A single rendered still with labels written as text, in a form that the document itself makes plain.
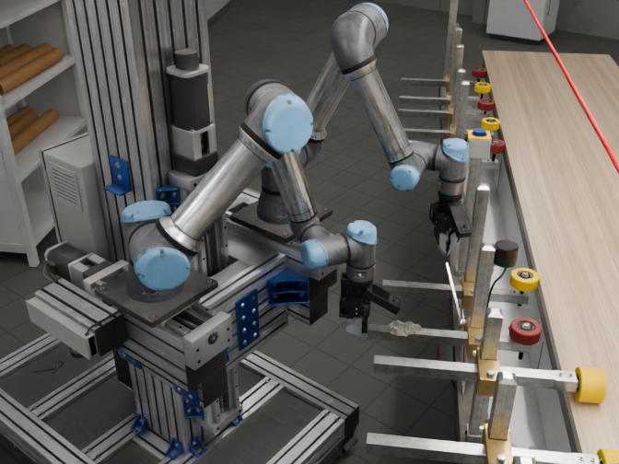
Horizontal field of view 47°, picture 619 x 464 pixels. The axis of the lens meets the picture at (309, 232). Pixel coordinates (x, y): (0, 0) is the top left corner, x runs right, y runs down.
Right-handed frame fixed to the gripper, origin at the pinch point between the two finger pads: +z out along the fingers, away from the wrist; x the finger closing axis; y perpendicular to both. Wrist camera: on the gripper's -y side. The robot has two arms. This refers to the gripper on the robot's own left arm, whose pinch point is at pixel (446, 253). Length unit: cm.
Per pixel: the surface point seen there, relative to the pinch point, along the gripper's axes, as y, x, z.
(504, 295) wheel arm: -11.7, -14.7, 9.5
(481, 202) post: -4.5, -6.7, -19.1
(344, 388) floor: 48, 15, 94
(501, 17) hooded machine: 531, -294, 70
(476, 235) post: -4.5, -6.7, -8.2
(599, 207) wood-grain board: 21, -66, 3
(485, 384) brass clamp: -58, 15, -2
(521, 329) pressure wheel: -35.2, -6.9, 2.9
